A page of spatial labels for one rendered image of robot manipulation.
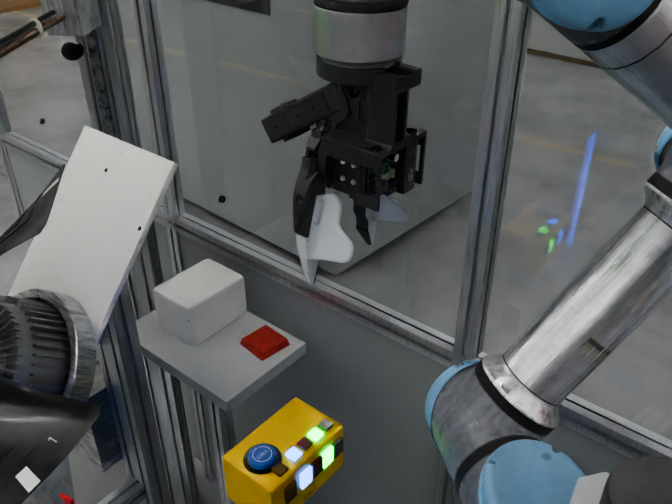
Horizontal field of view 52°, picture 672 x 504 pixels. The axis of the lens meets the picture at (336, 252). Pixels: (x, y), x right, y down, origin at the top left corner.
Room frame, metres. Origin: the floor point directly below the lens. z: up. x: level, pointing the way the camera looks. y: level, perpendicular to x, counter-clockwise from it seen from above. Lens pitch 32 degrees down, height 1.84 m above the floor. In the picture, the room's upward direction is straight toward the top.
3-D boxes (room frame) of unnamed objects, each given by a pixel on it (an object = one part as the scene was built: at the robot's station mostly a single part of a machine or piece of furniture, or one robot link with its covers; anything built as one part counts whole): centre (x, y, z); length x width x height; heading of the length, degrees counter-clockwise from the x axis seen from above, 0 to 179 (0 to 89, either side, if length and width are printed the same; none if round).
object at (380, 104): (0.56, -0.02, 1.62); 0.09 x 0.08 x 0.12; 51
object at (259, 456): (0.67, 0.11, 1.08); 0.04 x 0.04 x 0.02
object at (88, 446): (1.11, 0.50, 0.73); 0.15 x 0.09 x 0.22; 141
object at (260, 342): (1.17, 0.16, 0.87); 0.08 x 0.08 x 0.02; 44
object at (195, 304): (1.27, 0.32, 0.91); 0.17 x 0.16 x 0.11; 141
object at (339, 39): (0.57, -0.02, 1.70); 0.08 x 0.08 x 0.05
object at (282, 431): (0.70, 0.08, 1.02); 0.16 x 0.10 x 0.11; 141
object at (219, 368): (1.20, 0.28, 0.84); 0.36 x 0.24 x 0.03; 51
